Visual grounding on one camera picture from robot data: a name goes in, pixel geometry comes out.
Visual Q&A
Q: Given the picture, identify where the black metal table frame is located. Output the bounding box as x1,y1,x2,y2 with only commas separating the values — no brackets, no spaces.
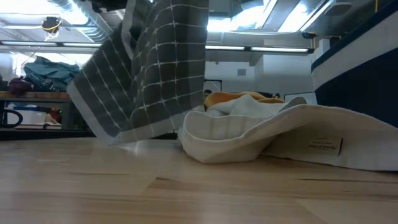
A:
0,128,96,141

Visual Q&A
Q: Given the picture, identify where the wooden workbench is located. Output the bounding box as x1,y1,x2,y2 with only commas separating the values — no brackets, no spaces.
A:
0,90,73,131

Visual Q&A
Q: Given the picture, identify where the maroon bag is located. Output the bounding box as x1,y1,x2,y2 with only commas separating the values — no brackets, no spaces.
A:
8,77,34,97

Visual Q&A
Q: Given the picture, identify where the grey checked towel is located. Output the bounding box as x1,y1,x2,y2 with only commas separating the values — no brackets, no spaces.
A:
66,0,210,146

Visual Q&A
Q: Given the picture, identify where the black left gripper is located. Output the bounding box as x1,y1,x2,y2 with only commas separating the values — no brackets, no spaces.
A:
90,0,129,13

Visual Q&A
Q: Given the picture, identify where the teal jacket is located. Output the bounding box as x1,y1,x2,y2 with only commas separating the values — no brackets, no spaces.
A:
23,57,81,93

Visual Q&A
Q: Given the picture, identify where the black round ceiling device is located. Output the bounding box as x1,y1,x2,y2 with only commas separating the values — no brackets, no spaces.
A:
40,16,63,35

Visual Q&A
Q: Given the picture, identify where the long light bar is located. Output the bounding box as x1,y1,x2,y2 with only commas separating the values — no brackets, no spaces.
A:
0,39,315,55

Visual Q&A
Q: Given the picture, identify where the blue fabric bin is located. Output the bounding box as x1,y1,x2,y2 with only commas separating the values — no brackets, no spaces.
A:
310,0,398,129

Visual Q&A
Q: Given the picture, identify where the orange towel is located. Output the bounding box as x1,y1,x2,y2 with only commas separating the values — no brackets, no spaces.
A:
203,90,287,109

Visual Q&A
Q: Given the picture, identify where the white striped towel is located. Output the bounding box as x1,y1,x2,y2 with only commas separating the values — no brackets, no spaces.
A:
177,94,398,172

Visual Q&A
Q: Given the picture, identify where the red tool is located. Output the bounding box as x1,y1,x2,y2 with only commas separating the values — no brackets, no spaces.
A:
49,108,63,124

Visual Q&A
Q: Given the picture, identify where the black metal stand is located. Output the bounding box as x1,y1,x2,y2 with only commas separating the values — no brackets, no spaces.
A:
204,78,223,93

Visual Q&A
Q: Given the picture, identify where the black curved handle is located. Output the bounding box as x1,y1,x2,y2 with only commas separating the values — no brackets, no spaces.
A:
0,108,24,129

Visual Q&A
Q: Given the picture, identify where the white framed board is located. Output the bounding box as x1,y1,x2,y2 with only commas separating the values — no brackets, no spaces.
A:
284,91,318,106

